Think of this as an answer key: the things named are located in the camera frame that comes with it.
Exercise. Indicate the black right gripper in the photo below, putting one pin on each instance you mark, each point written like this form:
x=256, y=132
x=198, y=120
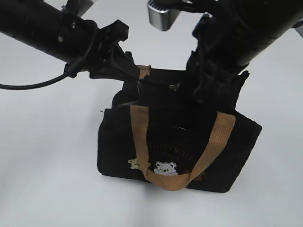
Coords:
x=209, y=74

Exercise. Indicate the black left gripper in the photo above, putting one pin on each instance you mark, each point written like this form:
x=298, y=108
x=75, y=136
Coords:
x=110, y=61

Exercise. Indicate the black canvas tote bag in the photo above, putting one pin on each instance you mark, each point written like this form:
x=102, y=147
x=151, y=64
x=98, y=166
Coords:
x=158, y=135

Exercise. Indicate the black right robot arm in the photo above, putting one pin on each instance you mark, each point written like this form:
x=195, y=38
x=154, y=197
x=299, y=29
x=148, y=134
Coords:
x=230, y=34

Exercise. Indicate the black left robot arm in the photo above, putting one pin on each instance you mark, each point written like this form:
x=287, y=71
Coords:
x=80, y=43

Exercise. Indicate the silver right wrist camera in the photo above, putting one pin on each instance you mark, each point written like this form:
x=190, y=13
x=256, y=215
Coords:
x=161, y=15

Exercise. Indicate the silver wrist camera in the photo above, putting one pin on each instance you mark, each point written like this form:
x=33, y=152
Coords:
x=78, y=7
x=161, y=15

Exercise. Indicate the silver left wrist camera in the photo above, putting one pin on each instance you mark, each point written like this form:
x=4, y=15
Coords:
x=78, y=7

